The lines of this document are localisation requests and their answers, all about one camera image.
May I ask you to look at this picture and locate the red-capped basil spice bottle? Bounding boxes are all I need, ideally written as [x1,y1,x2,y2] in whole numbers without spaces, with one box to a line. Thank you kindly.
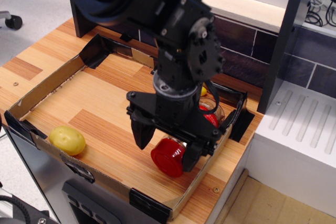
[151,97,225,178]

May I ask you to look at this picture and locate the dark grey upright post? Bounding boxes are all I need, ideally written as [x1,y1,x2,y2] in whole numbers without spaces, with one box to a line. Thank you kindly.
[257,0,311,114]

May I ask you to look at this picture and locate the yellow toy banana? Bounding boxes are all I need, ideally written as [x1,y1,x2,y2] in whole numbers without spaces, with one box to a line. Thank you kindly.
[201,87,207,97]

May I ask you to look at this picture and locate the taped cardboard fence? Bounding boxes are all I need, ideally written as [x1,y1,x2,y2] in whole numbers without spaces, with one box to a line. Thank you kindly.
[1,31,262,223]

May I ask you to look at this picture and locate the dark left cabinet post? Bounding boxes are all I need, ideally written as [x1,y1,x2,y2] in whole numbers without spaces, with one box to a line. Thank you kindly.
[70,0,97,38]

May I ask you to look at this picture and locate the tangled black cables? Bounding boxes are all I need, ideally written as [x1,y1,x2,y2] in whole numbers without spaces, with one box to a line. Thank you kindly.
[304,0,336,28]

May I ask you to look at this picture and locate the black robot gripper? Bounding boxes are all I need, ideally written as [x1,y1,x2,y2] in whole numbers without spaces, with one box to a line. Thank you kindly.
[127,73,221,172]

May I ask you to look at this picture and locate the yellow toy potato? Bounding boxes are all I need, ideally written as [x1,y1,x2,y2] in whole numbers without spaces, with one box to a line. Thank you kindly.
[49,125,86,156]

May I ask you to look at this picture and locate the black oven control panel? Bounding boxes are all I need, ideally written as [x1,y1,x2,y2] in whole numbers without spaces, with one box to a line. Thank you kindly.
[61,180,132,224]

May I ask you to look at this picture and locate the white sink drainboard unit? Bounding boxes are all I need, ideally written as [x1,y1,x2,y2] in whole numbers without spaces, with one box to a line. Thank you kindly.
[246,82,335,216]

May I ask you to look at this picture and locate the black office chair caster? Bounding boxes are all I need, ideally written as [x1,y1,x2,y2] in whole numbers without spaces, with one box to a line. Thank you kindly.
[1,11,23,30]

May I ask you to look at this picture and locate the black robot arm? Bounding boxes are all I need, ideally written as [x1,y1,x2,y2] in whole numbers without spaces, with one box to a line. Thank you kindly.
[72,0,224,172]

